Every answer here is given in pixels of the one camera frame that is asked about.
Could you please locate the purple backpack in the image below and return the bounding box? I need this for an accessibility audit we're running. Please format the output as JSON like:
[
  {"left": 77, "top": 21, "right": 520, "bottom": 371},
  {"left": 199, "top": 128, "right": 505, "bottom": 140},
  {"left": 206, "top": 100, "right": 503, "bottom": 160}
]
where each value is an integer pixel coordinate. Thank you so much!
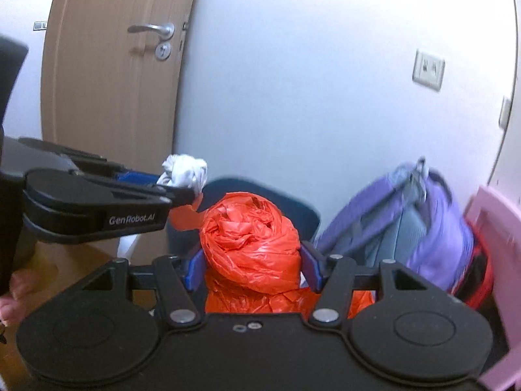
[{"left": 315, "top": 158, "right": 475, "bottom": 295}]

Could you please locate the cream wall socket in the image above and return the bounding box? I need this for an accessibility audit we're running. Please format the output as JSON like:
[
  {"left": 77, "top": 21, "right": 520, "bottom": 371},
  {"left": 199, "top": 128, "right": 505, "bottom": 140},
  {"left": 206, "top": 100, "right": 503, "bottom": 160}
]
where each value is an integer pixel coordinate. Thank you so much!
[
  {"left": 499, "top": 97, "right": 513, "bottom": 129},
  {"left": 412, "top": 49, "right": 446, "bottom": 93}
]

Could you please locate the silver door handle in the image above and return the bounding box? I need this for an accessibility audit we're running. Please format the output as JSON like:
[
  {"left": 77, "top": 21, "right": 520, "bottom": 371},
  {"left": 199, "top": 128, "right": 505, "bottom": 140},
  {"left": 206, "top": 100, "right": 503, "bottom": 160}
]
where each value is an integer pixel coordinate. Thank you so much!
[{"left": 127, "top": 22, "right": 176, "bottom": 37}]

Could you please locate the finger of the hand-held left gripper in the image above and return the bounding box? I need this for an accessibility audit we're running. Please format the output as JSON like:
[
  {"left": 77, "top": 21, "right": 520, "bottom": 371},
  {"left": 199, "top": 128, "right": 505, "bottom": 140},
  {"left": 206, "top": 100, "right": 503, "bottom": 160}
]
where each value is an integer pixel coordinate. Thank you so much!
[
  {"left": 18, "top": 137, "right": 160, "bottom": 185},
  {"left": 70, "top": 170, "right": 205, "bottom": 209}
]

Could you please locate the white tissue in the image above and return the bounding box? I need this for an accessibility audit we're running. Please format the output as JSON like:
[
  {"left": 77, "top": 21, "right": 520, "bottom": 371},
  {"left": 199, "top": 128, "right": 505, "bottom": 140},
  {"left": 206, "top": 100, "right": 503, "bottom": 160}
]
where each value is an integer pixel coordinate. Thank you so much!
[{"left": 157, "top": 154, "right": 208, "bottom": 200}]

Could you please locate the orange plastic bag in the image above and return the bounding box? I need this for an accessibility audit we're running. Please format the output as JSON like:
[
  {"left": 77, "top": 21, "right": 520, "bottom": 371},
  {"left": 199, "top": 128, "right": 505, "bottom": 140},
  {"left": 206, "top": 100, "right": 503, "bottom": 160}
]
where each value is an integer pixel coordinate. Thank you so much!
[{"left": 169, "top": 191, "right": 375, "bottom": 315}]

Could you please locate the wooden door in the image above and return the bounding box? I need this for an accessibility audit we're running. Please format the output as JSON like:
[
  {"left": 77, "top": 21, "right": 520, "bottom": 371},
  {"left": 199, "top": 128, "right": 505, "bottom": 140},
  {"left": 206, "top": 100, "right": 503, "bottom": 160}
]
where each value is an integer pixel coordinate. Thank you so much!
[{"left": 41, "top": 0, "right": 204, "bottom": 180}]

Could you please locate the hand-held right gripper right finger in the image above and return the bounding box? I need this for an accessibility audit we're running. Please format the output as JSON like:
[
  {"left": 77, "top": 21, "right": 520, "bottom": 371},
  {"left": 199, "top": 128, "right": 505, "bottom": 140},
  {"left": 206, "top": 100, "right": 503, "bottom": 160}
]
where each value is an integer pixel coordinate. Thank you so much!
[{"left": 300, "top": 241, "right": 465, "bottom": 328}]

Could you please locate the pink plastic chair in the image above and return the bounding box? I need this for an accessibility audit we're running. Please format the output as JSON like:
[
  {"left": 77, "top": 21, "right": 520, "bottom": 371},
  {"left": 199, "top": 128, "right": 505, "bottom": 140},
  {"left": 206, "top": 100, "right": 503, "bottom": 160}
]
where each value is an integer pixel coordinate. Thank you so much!
[{"left": 464, "top": 185, "right": 521, "bottom": 391}]

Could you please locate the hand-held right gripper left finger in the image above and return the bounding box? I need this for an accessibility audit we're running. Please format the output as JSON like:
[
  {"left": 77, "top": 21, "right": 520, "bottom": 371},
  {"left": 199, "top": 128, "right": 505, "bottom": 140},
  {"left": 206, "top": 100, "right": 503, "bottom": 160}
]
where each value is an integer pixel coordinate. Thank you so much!
[{"left": 61, "top": 248, "right": 206, "bottom": 328}]

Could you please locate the dark blue waste bin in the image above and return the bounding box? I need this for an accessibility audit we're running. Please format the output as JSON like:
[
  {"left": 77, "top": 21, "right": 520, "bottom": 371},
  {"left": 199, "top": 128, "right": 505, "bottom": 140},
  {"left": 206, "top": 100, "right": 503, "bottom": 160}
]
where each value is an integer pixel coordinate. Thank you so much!
[{"left": 166, "top": 177, "right": 322, "bottom": 255}]

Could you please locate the person's left hand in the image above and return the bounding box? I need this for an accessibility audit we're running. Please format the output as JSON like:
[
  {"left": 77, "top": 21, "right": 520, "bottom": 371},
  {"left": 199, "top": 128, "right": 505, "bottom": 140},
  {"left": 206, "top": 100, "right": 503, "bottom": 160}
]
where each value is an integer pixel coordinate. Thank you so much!
[{"left": 0, "top": 271, "right": 38, "bottom": 327}]

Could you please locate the red bag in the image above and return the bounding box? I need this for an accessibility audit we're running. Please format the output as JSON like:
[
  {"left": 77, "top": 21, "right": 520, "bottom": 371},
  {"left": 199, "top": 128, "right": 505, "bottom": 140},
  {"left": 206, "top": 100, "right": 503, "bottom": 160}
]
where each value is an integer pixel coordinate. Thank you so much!
[{"left": 451, "top": 220, "right": 496, "bottom": 311}]

